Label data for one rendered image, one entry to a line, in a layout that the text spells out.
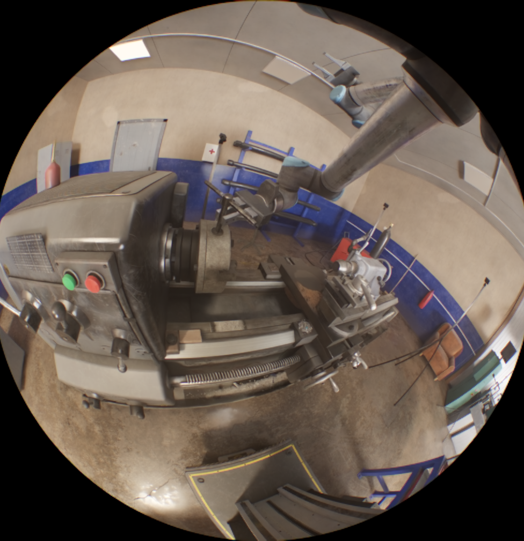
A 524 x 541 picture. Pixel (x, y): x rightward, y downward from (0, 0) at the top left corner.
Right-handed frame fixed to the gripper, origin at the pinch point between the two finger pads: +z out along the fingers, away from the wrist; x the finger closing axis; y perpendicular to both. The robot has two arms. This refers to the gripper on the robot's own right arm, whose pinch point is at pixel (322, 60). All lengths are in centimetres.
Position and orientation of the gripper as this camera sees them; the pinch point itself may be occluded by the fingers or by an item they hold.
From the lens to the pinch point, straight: 80.6
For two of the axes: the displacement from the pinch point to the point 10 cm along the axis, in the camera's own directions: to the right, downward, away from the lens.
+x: -4.5, 0.3, 8.9
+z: -8.9, -0.4, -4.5
